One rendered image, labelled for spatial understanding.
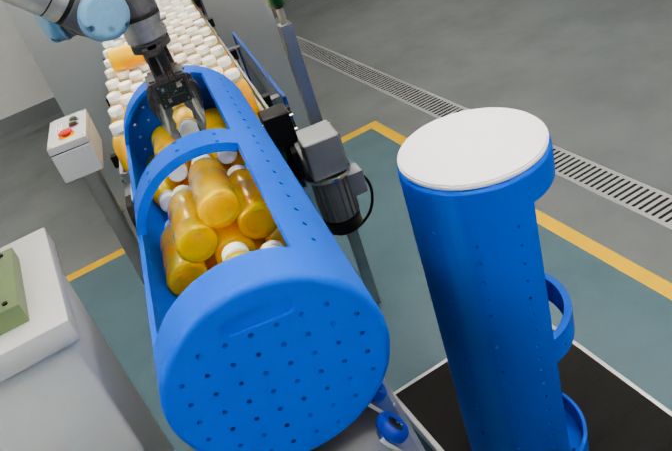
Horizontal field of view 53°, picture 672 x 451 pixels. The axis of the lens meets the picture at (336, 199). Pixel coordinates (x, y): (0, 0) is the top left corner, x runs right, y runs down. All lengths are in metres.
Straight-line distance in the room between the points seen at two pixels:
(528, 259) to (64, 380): 0.80
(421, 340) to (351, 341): 1.55
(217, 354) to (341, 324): 0.15
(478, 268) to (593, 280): 1.27
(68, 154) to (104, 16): 0.77
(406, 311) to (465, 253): 1.27
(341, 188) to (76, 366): 1.07
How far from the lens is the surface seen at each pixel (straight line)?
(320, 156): 1.86
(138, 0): 1.25
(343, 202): 1.95
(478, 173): 1.19
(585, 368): 2.03
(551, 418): 1.60
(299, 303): 0.78
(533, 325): 1.39
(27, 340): 1.03
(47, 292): 1.10
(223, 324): 0.78
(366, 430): 0.97
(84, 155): 1.80
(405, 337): 2.41
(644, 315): 2.38
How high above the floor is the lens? 1.67
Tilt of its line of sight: 31 degrees down
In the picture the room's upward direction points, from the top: 18 degrees counter-clockwise
